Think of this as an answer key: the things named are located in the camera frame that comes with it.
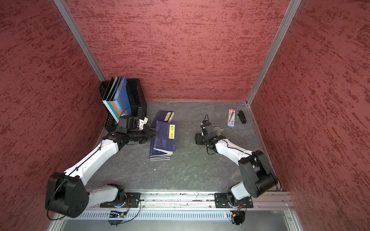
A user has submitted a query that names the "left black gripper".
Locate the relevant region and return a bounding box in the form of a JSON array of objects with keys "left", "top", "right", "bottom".
[{"left": 127, "top": 126, "right": 160, "bottom": 143}]

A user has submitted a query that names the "purple book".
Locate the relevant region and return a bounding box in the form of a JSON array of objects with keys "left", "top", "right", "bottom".
[
  {"left": 149, "top": 156, "right": 170, "bottom": 161},
  {"left": 153, "top": 121, "right": 177, "bottom": 155},
  {"left": 149, "top": 140, "right": 173, "bottom": 159}
]

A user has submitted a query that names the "blue book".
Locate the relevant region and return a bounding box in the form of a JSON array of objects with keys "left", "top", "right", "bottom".
[{"left": 150, "top": 110, "right": 174, "bottom": 129}]

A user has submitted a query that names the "grey fluffy cleaning cloth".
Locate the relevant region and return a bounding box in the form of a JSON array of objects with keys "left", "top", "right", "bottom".
[{"left": 214, "top": 127, "right": 224, "bottom": 135}]

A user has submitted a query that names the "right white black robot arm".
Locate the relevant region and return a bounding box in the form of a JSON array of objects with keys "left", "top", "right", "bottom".
[{"left": 195, "top": 123, "right": 278, "bottom": 208}]

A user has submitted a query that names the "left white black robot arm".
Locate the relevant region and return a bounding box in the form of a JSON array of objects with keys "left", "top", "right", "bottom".
[{"left": 45, "top": 127, "right": 158, "bottom": 218}]

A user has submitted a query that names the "white teal upright book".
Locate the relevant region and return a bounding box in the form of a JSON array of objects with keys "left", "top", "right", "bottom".
[{"left": 102, "top": 76, "right": 125, "bottom": 122}]

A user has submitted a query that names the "white blue pen box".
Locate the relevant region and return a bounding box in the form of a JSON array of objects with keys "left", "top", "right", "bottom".
[{"left": 227, "top": 108, "right": 236, "bottom": 128}]

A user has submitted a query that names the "black mesh file basket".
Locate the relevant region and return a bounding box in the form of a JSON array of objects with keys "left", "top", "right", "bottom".
[{"left": 99, "top": 79, "right": 147, "bottom": 132}]

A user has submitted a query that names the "blue orange upright folder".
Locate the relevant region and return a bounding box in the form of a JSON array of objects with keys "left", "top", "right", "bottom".
[{"left": 111, "top": 77, "right": 132, "bottom": 123}]

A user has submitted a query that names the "small black device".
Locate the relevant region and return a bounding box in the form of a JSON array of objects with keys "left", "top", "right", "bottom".
[{"left": 238, "top": 110, "right": 247, "bottom": 124}]

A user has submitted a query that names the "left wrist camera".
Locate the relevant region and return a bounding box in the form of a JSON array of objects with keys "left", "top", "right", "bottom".
[{"left": 116, "top": 115, "right": 148, "bottom": 133}]

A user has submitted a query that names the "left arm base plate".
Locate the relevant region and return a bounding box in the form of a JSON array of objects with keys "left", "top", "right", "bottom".
[{"left": 99, "top": 193, "right": 141, "bottom": 209}]

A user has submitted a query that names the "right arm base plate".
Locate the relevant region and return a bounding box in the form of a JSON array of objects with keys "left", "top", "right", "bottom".
[{"left": 214, "top": 193, "right": 253, "bottom": 208}]

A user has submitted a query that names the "aluminium rail frame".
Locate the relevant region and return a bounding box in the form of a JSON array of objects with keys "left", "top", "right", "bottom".
[{"left": 48, "top": 191, "right": 303, "bottom": 231}]

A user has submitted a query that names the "slotted cable duct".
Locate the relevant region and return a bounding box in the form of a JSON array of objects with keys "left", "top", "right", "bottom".
[{"left": 75, "top": 210, "right": 232, "bottom": 221}]

